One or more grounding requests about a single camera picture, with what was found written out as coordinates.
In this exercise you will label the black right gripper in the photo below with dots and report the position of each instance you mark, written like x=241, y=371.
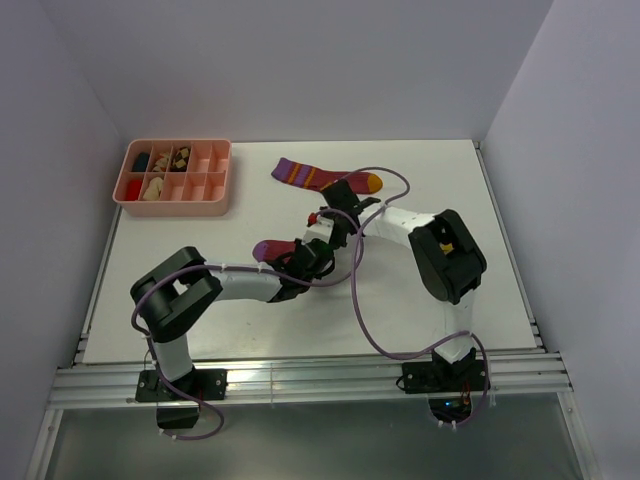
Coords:
x=340, y=242

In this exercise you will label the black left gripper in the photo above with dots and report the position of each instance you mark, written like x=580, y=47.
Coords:
x=298, y=246

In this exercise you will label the maroon sock purple toe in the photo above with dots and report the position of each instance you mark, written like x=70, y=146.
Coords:
x=269, y=250

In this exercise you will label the brown yellow argyle sock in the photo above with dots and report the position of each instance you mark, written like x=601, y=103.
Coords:
x=180, y=159

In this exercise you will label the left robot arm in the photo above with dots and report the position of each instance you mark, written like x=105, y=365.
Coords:
x=173, y=296

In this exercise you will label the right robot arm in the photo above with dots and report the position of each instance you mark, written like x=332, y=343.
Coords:
x=449, y=261

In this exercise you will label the maroon purple striped sock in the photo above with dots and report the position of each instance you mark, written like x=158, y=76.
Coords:
x=312, y=178

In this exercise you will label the yellow patterned sock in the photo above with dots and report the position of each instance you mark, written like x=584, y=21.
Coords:
x=447, y=248

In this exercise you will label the cream white rolled sock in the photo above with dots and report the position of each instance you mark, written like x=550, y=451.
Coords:
x=154, y=189

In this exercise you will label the pink compartment organizer box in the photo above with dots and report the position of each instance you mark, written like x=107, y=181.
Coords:
x=202, y=191

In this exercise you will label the cream orange argyle rolled sock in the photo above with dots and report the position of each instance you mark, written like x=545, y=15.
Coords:
x=162, y=162

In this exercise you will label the red rolled sock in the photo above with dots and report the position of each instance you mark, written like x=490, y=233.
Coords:
x=133, y=189

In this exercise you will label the dark teal rolled sock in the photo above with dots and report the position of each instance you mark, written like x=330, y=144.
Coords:
x=141, y=162

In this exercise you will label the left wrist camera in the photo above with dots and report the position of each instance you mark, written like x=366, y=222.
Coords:
x=318, y=228

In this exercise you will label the aluminium front rail frame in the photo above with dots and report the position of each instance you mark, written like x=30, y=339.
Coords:
x=312, y=380

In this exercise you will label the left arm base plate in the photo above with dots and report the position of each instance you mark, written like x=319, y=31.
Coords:
x=203, y=384

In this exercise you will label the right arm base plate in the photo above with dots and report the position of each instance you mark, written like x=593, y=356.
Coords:
x=436, y=377

